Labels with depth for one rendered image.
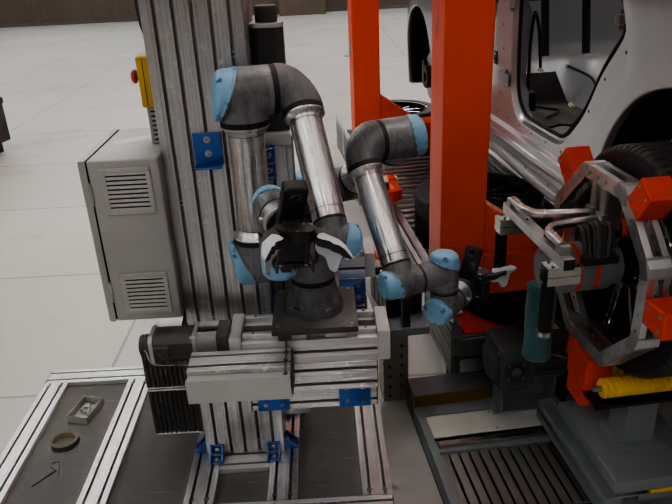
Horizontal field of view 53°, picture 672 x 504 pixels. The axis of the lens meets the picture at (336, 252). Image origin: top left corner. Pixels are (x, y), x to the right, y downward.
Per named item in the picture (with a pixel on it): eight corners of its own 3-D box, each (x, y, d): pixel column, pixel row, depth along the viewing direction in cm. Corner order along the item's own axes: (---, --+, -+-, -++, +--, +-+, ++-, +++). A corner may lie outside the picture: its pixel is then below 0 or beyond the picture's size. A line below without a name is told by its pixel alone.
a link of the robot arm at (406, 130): (318, 174, 230) (377, 112, 179) (358, 167, 235) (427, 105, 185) (327, 208, 229) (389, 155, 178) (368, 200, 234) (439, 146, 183)
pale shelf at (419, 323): (429, 333, 244) (430, 326, 242) (383, 338, 242) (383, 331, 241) (403, 280, 283) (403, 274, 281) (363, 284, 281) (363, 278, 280)
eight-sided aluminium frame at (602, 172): (651, 399, 179) (686, 205, 157) (627, 401, 179) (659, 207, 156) (562, 301, 228) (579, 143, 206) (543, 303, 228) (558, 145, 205)
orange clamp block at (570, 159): (597, 171, 199) (589, 144, 202) (572, 174, 198) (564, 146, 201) (588, 182, 205) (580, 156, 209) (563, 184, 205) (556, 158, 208)
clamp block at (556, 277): (581, 284, 171) (583, 265, 169) (546, 287, 170) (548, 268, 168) (572, 275, 176) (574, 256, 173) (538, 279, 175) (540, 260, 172)
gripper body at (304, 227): (316, 273, 124) (301, 248, 135) (320, 230, 121) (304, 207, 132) (275, 275, 122) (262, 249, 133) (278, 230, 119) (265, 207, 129)
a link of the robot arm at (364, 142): (338, 117, 176) (395, 296, 166) (376, 112, 180) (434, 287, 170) (326, 137, 187) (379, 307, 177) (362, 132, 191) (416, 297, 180)
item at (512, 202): (596, 221, 188) (600, 184, 183) (529, 227, 186) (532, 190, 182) (568, 199, 204) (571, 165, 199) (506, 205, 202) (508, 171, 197)
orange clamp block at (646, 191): (664, 219, 168) (682, 198, 160) (634, 222, 167) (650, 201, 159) (654, 196, 171) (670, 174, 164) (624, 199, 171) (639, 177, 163)
